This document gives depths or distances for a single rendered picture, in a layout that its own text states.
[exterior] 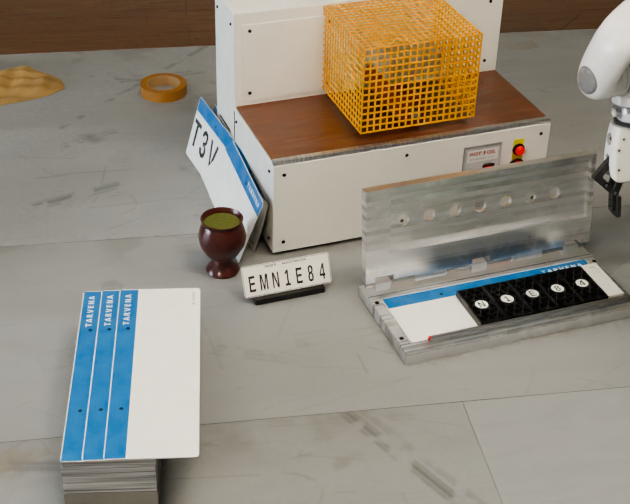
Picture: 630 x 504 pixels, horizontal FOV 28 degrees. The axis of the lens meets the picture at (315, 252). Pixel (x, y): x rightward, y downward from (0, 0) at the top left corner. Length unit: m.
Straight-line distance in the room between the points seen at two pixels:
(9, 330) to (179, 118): 0.80
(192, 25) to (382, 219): 1.24
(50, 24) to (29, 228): 0.96
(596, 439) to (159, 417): 0.66
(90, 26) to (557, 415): 1.72
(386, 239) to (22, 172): 0.82
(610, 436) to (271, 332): 0.58
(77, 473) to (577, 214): 1.04
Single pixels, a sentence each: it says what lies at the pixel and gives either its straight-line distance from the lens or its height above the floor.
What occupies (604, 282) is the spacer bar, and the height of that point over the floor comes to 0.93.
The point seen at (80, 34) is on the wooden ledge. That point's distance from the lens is 3.19.
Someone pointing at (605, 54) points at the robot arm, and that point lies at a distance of 2.05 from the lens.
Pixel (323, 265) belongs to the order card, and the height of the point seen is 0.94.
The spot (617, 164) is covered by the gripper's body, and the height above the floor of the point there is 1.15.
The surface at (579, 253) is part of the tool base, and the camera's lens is 2.34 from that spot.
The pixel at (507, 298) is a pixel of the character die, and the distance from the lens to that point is 2.17.
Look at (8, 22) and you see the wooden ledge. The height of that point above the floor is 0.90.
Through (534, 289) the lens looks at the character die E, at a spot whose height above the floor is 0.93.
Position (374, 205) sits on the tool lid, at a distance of 2.09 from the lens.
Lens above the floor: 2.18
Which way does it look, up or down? 34 degrees down
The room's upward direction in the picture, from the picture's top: 2 degrees clockwise
